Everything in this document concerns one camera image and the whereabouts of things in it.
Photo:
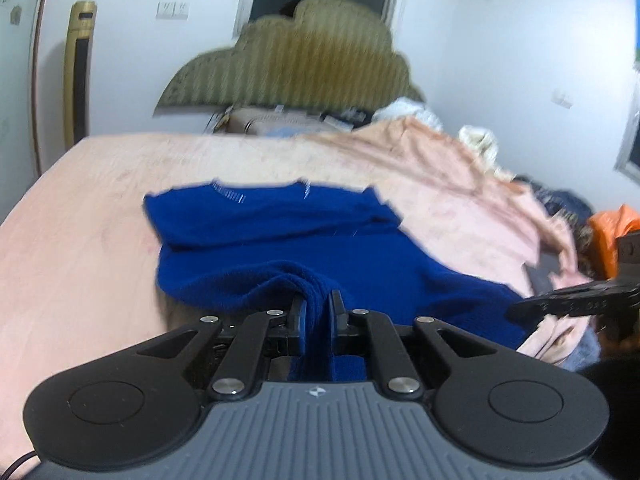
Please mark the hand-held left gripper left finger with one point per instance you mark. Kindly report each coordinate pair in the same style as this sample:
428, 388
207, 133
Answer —
300, 330

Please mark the cream crumpled quilt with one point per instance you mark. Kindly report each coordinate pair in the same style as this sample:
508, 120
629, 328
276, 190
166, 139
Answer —
480, 142

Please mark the blue beaded sweater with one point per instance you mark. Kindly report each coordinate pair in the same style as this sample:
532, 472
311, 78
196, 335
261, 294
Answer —
250, 240

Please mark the pile of dark clothes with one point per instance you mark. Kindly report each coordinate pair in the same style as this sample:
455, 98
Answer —
560, 202

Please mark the brown patterned pillow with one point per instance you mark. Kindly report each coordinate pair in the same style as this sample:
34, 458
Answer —
270, 122

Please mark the white wall switch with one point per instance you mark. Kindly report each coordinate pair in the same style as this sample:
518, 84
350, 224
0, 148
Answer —
562, 99

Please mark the white wall socket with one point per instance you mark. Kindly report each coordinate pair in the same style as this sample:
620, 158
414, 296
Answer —
182, 11
164, 11

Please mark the orange plastic bag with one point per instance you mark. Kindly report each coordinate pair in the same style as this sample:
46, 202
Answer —
607, 240

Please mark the olive padded headboard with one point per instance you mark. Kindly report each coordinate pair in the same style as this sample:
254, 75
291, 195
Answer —
300, 60

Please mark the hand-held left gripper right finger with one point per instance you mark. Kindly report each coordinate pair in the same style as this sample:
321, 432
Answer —
336, 330

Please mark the peach blanket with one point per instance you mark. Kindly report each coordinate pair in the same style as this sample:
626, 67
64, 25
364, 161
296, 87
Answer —
450, 170

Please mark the flower-print wardrobe door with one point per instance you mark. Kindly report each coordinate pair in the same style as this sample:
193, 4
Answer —
15, 85

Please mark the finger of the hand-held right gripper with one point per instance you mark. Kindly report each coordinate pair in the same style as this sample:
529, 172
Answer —
565, 302

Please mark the golden tower fan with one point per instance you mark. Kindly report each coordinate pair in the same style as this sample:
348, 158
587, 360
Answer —
80, 75

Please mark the white quilt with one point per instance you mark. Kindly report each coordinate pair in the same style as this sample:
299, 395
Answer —
405, 110

